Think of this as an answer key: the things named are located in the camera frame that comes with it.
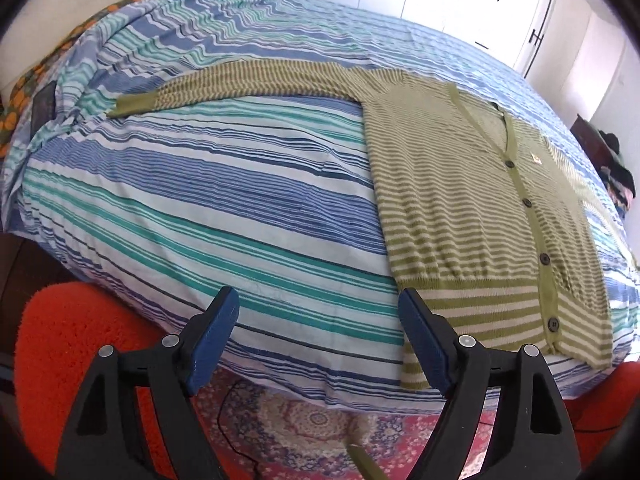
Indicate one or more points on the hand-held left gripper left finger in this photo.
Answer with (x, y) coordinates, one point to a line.
(215, 345)

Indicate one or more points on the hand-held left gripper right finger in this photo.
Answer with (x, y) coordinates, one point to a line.
(425, 340)

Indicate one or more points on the green striped cardigan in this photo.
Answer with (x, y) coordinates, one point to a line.
(450, 185)

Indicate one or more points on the pile of dark clothes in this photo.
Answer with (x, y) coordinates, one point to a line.
(620, 170)

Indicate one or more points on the patterned red carpet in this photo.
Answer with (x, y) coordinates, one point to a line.
(310, 420)

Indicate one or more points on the red fluffy rug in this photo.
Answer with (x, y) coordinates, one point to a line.
(60, 330)

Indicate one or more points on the blue striped bed sheet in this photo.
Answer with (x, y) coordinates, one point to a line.
(200, 185)

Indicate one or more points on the dark wooden furniture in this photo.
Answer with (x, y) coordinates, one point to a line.
(587, 132)

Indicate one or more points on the orange patterned cloth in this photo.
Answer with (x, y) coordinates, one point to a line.
(15, 105)

